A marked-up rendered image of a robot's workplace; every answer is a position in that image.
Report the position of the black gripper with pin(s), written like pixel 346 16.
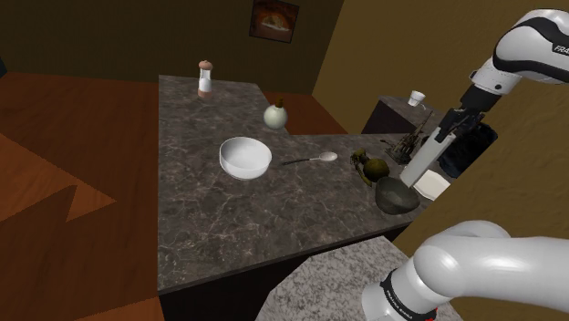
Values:
pixel 479 100

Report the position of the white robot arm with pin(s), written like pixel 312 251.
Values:
pixel 489 262

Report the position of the black bulky appliance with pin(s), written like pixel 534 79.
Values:
pixel 466 151

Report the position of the white cup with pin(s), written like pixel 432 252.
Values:
pixel 416 98

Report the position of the white square plate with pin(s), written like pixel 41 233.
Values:
pixel 433 184

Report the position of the olive green figure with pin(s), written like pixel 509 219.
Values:
pixel 377 169

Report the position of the dark grey bowl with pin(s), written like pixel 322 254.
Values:
pixel 395 198

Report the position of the silver spoon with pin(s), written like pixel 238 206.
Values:
pixel 328 156

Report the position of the round white vase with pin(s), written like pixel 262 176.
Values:
pixel 275 117

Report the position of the grey speckled robot stand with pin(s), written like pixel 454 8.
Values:
pixel 338 284

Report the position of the white bowl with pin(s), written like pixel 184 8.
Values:
pixel 244 158

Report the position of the white and brown grinder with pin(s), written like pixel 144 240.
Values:
pixel 205 82

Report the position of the dark framed wall picture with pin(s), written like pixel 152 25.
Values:
pixel 273 20

